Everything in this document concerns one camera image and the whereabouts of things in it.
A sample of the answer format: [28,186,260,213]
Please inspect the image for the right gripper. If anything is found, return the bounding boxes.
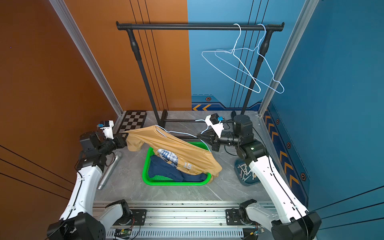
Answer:
[198,128,244,153]

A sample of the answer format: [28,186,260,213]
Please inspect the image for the yellow printed t-shirt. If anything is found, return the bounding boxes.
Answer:
[125,125,222,178]

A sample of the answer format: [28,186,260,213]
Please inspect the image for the white wire hanger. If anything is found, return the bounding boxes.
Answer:
[160,119,208,142]
[201,23,262,94]

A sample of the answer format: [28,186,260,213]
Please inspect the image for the pale green clothespin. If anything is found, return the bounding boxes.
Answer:
[238,164,248,174]

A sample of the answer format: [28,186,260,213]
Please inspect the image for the navy blue t-shirt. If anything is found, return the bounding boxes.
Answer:
[148,155,207,183]

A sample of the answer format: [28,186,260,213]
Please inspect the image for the light blue hanger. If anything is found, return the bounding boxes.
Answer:
[201,23,285,94]

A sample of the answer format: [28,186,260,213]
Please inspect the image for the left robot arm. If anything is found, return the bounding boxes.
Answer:
[47,132,133,240]

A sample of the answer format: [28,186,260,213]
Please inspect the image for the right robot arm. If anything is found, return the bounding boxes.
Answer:
[198,114,322,240]

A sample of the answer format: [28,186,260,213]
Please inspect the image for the black white checkerboard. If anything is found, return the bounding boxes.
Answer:
[116,111,147,133]

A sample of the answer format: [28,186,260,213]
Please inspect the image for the silver metal cylinder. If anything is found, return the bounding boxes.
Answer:
[97,151,123,190]

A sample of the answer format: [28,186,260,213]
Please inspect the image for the green plastic basket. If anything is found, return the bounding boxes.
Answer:
[142,147,212,186]

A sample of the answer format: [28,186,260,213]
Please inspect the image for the teal plastic tub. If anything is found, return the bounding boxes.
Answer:
[234,159,260,187]

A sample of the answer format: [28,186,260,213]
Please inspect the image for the left green circuit board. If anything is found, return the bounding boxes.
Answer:
[114,229,133,240]

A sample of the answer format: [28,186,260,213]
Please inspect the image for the green circuit board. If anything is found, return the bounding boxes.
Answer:
[114,229,133,240]
[250,228,265,239]

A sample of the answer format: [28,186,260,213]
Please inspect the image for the right green circuit board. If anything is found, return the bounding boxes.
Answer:
[250,228,265,239]

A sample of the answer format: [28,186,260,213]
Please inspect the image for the black clothes rack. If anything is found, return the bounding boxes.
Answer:
[115,21,285,130]

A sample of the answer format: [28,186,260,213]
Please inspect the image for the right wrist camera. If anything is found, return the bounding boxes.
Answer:
[205,113,224,138]

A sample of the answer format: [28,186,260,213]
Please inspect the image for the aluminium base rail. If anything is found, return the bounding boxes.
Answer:
[53,200,319,240]

